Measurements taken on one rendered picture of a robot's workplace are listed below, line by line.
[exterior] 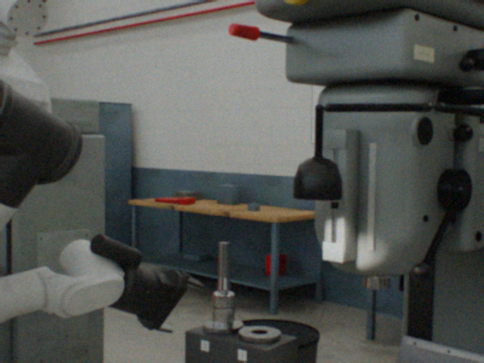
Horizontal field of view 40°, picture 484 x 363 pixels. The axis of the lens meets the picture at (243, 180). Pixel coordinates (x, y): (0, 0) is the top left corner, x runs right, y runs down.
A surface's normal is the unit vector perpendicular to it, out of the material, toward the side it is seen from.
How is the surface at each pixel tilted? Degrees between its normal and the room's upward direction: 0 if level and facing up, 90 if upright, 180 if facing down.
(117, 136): 90
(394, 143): 90
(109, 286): 114
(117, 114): 90
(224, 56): 90
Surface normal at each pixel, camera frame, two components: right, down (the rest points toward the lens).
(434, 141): 0.72, 0.05
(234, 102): -0.70, 0.03
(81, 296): 0.61, 0.45
